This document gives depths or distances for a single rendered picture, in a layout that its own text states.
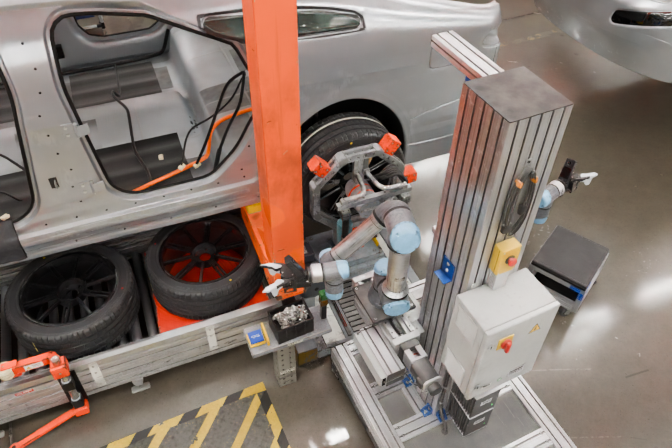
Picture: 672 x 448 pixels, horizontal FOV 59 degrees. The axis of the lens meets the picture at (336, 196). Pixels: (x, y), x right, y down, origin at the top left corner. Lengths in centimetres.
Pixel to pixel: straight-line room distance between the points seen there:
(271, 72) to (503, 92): 85
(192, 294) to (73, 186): 82
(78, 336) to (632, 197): 395
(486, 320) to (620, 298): 208
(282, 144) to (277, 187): 23
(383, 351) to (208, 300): 107
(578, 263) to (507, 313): 160
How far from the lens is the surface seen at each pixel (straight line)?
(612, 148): 554
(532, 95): 202
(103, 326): 337
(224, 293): 334
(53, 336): 338
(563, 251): 396
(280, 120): 242
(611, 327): 414
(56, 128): 294
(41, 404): 358
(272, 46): 225
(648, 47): 489
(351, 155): 311
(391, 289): 254
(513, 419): 334
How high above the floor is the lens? 307
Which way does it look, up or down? 43 degrees down
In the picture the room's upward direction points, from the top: 1 degrees clockwise
